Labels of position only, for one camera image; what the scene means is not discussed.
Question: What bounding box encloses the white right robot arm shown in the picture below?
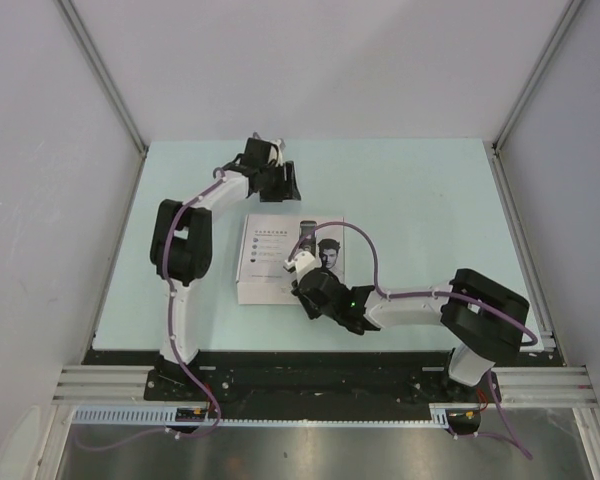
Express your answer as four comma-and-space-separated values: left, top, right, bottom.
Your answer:
291, 266, 538, 401

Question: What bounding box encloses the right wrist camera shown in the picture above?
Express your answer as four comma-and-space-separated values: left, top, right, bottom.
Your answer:
284, 250, 321, 275

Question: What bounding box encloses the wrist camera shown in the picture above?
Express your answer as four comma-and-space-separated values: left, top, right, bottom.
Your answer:
284, 250, 321, 275
269, 138, 286, 166

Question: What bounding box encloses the white cardboard box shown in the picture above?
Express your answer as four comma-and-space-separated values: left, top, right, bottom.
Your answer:
236, 214, 345, 305

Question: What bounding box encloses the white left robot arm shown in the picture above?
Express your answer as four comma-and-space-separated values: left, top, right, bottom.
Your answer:
149, 134, 301, 400

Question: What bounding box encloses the aluminium frame rail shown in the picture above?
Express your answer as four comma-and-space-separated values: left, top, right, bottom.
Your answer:
485, 141, 600, 479

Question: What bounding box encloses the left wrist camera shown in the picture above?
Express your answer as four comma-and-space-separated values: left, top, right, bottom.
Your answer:
269, 138, 286, 166

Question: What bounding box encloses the silver black hair clipper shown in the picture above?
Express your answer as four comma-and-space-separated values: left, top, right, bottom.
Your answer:
298, 220, 317, 255

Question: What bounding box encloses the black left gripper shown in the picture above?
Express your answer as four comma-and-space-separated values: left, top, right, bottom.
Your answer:
259, 161, 300, 203

